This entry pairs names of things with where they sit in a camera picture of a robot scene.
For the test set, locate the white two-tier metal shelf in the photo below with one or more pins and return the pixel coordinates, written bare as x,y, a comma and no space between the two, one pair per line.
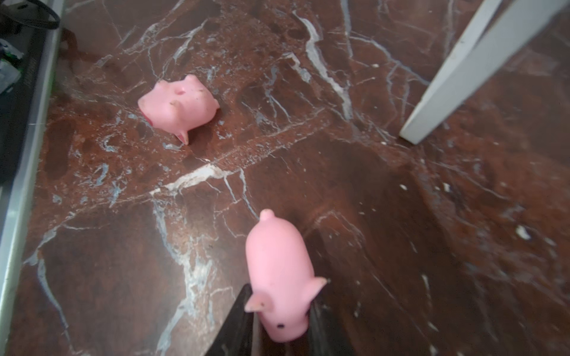
483,48

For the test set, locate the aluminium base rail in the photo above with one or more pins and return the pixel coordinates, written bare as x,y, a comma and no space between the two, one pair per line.
16,193

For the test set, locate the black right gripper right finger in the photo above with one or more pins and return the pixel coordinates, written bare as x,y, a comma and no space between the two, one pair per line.
325,334

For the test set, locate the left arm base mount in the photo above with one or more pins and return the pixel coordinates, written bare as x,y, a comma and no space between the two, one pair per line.
24,28

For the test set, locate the pink pig toy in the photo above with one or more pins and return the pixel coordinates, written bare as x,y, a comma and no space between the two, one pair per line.
179,107
282,277

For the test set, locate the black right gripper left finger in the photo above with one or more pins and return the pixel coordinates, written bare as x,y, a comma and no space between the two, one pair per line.
236,333

